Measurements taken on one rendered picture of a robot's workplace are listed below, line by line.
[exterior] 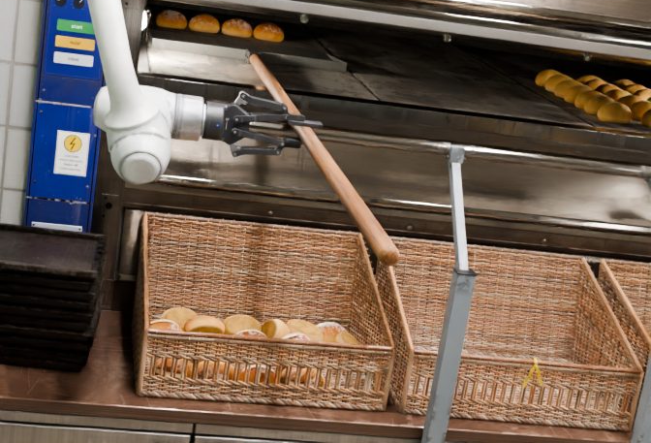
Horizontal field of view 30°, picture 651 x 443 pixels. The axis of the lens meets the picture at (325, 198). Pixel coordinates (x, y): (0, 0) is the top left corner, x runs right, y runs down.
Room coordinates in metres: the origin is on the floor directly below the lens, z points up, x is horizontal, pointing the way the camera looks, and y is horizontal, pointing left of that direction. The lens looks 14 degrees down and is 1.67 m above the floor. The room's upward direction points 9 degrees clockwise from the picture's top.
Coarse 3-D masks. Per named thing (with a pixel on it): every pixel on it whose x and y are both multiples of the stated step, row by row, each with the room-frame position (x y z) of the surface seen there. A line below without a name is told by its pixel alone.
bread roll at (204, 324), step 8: (192, 320) 2.71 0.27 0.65; (200, 320) 2.70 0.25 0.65; (208, 320) 2.71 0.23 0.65; (216, 320) 2.72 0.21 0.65; (184, 328) 2.70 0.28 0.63; (192, 328) 2.69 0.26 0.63; (200, 328) 2.69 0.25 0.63; (208, 328) 2.70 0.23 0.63; (216, 328) 2.71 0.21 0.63; (224, 328) 2.73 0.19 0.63
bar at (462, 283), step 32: (256, 128) 2.54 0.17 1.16; (288, 128) 2.56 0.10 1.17; (320, 128) 2.58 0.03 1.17; (448, 160) 2.63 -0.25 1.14; (512, 160) 2.65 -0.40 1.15; (544, 160) 2.67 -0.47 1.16; (576, 160) 2.69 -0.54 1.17; (448, 320) 2.41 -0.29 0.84; (448, 352) 2.41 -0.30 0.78; (448, 384) 2.41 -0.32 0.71; (448, 416) 2.41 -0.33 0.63; (640, 416) 2.51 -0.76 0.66
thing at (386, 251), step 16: (256, 64) 3.15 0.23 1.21; (272, 80) 2.89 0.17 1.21; (272, 96) 2.79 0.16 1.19; (304, 128) 2.37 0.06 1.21; (304, 144) 2.30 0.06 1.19; (320, 144) 2.23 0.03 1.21; (320, 160) 2.13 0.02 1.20; (336, 176) 2.00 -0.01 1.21; (336, 192) 1.95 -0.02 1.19; (352, 192) 1.90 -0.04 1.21; (352, 208) 1.83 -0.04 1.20; (368, 208) 1.82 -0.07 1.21; (368, 224) 1.73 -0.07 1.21; (368, 240) 1.69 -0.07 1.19; (384, 240) 1.65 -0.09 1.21; (384, 256) 1.62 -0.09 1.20
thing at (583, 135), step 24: (144, 72) 2.91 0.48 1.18; (216, 96) 2.90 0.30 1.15; (264, 96) 2.92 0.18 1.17; (288, 96) 2.93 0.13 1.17; (312, 96) 2.94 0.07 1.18; (336, 96) 3.00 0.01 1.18; (384, 120) 2.98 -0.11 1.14; (408, 120) 2.99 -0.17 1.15; (432, 120) 3.00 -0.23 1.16; (456, 120) 3.02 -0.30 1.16; (480, 120) 3.03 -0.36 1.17; (504, 120) 3.04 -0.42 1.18; (528, 120) 3.08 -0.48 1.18; (600, 144) 3.09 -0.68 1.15; (624, 144) 3.10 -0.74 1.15; (648, 144) 3.12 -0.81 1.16
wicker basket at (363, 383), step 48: (144, 240) 2.71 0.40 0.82; (192, 240) 2.84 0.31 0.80; (240, 240) 2.87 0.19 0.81; (288, 240) 2.90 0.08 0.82; (336, 240) 2.93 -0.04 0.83; (144, 288) 2.53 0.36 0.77; (192, 288) 2.82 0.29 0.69; (240, 288) 2.85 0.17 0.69; (288, 288) 2.88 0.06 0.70; (336, 288) 2.90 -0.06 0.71; (144, 336) 2.38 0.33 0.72; (192, 336) 2.40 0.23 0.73; (240, 336) 2.43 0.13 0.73; (384, 336) 2.58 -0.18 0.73; (144, 384) 2.39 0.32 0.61; (192, 384) 2.41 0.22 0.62; (240, 384) 2.43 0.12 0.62; (288, 384) 2.45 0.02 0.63; (336, 384) 2.48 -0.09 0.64; (384, 384) 2.52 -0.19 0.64
